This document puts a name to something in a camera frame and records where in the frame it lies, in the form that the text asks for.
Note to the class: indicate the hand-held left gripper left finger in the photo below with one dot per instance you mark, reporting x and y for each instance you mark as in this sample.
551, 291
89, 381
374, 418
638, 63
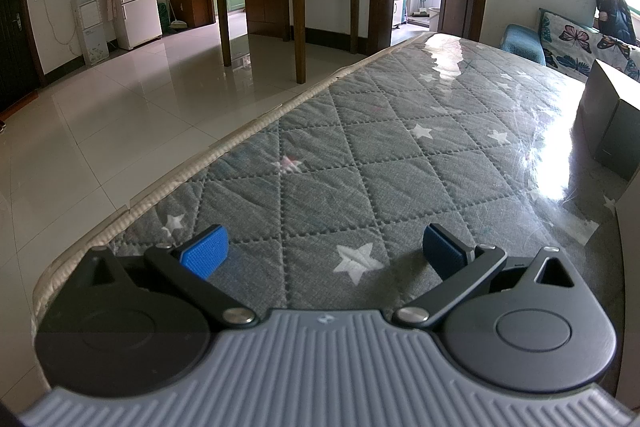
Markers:
205, 252

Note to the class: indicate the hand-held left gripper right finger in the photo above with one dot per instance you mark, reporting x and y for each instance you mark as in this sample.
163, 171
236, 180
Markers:
442, 252

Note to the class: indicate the grey quilted star table cover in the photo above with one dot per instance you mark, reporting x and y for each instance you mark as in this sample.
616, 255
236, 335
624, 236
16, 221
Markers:
350, 147

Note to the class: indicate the blue sofa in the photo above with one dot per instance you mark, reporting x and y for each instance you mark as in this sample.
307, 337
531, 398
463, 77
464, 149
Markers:
522, 42

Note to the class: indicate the broom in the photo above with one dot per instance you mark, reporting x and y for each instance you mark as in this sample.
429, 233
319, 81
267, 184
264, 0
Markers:
177, 25

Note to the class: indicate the white water dispenser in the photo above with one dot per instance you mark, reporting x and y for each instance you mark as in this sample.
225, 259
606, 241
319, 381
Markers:
92, 37

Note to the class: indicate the butterfly print cushion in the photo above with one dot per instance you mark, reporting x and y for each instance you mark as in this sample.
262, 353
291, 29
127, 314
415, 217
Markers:
567, 39
617, 54

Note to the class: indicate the dark brown entrance door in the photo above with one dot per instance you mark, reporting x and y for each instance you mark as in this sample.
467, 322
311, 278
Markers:
17, 32

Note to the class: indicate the black backpack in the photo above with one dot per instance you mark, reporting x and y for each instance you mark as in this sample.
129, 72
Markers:
617, 14

